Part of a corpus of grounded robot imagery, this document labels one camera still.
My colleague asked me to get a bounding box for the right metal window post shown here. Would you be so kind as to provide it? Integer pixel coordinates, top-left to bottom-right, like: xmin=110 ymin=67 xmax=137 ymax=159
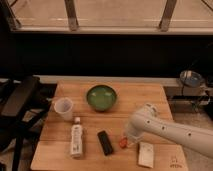
xmin=159 ymin=0 xmax=177 ymax=32

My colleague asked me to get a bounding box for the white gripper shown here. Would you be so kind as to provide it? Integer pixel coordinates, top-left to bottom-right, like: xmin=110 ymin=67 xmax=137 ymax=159
xmin=124 ymin=124 xmax=142 ymax=146

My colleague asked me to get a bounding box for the black rectangular remote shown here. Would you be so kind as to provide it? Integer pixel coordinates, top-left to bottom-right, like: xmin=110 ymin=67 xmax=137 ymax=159
xmin=97 ymin=131 xmax=114 ymax=156

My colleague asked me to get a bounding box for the metal window post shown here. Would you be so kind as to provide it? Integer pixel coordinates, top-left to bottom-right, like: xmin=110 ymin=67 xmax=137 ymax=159
xmin=159 ymin=0 xmax=177 ymax=32
xmin=64 ymin=0 xmax=78 ymax=31

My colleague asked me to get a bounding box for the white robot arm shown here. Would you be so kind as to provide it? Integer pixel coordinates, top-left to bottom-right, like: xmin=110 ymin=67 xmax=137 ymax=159
xmin=124 ymin=103 xmax=213 ymax=158

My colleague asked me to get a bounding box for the orange red pepper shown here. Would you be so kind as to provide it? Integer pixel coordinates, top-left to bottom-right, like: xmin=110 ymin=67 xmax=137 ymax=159
xmin=119 ymin=137 xmax=128 ymax=148

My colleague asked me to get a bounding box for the clear plastic cup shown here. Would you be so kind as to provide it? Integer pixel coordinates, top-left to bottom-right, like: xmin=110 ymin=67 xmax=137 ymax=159
xmin=54 ymin=97 xmax=74 ymax=121

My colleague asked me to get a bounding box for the left metal window post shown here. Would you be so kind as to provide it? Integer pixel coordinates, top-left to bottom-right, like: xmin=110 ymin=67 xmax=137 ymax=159
xmin=64 ymin=0 xmax=78 ymax=31

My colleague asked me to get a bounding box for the white folded napkin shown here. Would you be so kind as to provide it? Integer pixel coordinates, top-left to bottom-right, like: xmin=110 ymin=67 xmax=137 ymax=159
xmin=138 ymin=142 xmax=154 ymax=168

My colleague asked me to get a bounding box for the round metal tin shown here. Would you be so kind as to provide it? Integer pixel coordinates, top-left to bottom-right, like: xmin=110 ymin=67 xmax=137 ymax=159
xmin=180 ymin=70 xmax=203 ymax=88

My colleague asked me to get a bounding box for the white plastic bottle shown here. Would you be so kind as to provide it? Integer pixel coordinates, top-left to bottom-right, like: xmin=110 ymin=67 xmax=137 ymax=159
xmin=70 ymin=117 xmax=83 ymax=158

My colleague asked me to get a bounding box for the green ceramic bowl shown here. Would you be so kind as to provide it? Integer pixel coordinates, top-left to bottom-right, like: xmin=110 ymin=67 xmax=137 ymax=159
xmin=86 ymin=85 xmax=117 ymax=112

